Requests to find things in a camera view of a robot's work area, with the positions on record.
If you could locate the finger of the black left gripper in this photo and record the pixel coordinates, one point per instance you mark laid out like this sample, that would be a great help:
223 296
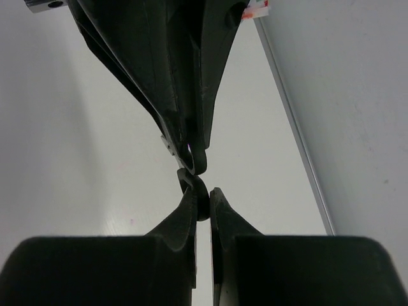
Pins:
200 37
131 39

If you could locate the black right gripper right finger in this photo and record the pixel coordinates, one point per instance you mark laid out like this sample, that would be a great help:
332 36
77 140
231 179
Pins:
250 268

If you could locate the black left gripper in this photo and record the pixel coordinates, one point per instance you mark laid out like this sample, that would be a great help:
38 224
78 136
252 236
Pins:
37 6

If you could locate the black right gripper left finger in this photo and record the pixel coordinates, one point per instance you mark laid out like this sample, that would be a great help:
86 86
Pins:
158 268

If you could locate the pink highlighter pen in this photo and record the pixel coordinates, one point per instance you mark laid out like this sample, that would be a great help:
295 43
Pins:
256 9

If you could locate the aluminium frame rail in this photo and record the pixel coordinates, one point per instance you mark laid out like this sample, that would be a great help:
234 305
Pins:
297 133

